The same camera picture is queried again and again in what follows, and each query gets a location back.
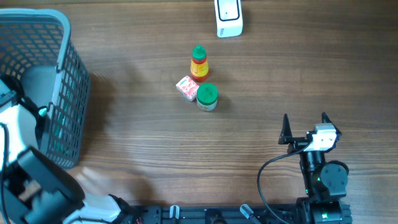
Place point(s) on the white barcode scanner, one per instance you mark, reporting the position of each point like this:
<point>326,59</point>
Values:
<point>229,18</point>

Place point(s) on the small red white box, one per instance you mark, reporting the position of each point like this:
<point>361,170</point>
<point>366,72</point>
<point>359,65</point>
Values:
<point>188,88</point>

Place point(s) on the grey plastic mesh basket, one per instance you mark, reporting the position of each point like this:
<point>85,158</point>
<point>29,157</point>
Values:
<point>39,56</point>

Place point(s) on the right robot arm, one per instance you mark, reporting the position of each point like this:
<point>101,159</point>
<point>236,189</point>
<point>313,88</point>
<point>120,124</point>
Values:
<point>325,182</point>

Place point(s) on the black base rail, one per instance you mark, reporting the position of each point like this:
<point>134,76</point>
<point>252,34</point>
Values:
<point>284,213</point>

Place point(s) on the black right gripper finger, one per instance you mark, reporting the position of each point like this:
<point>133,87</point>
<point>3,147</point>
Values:
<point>326,119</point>
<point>285,133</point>

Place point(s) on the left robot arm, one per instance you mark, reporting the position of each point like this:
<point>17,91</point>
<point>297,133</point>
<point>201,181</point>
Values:
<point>33,188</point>

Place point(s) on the red yellow sauce bottle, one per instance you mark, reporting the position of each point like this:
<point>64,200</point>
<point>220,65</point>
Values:
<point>199,64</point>

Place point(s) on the green lid jar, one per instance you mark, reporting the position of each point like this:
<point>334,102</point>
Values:
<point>207,97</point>

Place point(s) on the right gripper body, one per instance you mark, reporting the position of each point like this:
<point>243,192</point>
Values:
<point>297,144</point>

